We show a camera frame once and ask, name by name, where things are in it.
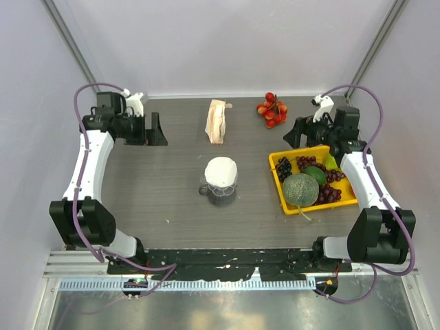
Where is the white slotted cable duct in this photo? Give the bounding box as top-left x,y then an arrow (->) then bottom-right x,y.
58,276 -> 316,292

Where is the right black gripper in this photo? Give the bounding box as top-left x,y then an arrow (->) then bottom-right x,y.
283,110 -> 339,149

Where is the purple grape bunch lower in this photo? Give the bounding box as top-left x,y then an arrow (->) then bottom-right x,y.
314,184 -> 342,206

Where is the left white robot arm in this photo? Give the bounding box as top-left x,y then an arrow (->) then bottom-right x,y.
49,89 -> 168,274

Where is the black grape bunch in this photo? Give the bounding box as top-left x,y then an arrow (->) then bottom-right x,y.
275,157 -> 292,183

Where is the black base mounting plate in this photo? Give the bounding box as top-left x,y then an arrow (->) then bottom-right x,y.
107,248 -> 352,282

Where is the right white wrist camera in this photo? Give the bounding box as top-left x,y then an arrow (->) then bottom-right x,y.
311,95 -> 334,123

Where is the green pear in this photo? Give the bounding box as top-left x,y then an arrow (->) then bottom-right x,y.
324,154 -> 338,171

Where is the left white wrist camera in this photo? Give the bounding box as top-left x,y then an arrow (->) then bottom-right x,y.
121,89 -> 148,117

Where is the clear plastic coffee dripper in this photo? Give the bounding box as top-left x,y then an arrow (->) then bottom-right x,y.
198,175 -> 238,197

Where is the purple grape bunch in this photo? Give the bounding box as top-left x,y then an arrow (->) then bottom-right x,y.
296,156 -> 346,184
314,184 -> 342,206

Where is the green lime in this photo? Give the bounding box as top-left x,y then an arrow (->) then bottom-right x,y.
301,166 -> 327,186

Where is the netted green melon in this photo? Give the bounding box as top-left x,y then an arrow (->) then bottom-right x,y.
283,173 -> 319,207

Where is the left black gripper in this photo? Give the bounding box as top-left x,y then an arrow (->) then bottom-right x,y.
117,112 -> 167,146

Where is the white paper coffee filter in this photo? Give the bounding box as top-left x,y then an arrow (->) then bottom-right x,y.
204,157 -> 238,186

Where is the grey glass coffee server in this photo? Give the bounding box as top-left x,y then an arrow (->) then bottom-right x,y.
199,184 -> 237,207

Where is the coffee filter paper pack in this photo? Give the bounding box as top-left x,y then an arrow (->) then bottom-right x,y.
205,99 -> 232,145

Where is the yellow plastic tray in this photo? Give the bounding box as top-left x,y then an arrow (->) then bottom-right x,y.
268,146 -> 358,215

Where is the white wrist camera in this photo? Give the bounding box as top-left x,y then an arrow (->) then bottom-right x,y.
311,95 -> 334,123
121,89 -> 148,117

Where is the purple grape bunch upper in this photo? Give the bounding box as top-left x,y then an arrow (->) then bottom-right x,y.
296,156 -> 346,184

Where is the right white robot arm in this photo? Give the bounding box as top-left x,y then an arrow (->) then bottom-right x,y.
283,106 -> 416,276

